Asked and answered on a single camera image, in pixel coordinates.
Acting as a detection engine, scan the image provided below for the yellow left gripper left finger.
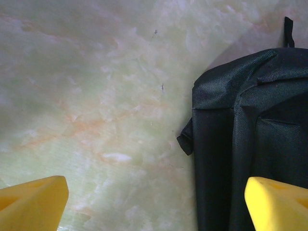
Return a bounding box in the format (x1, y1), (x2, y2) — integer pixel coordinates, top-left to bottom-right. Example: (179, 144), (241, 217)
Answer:
(0, 175), (70, 231)

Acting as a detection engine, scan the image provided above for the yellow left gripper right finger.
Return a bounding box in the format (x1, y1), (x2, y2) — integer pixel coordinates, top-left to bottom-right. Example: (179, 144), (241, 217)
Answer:
(244, 176), (308, 231)

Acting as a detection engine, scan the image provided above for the black backpack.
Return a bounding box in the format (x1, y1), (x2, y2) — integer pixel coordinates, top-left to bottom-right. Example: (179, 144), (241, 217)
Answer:
(177, 16), (308, 231)

